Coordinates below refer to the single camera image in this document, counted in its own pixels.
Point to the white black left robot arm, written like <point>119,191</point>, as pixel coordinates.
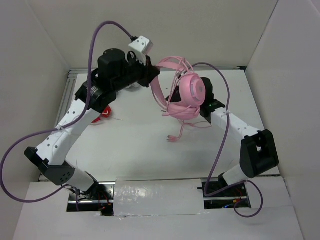
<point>91,99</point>

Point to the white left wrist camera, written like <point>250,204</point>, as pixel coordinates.
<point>141,48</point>

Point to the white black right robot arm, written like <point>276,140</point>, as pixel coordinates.
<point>258,152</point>

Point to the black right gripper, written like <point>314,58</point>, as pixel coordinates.
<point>175,96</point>

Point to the red headphones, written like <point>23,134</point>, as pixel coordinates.
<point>107,112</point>

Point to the pink headphones with cable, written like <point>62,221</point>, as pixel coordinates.
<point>182,69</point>

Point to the white grey gaming headphones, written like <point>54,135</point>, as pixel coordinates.
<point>133,87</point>

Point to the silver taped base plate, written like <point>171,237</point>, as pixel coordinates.
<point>156,198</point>

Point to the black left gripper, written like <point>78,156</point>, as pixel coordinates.
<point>148,72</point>

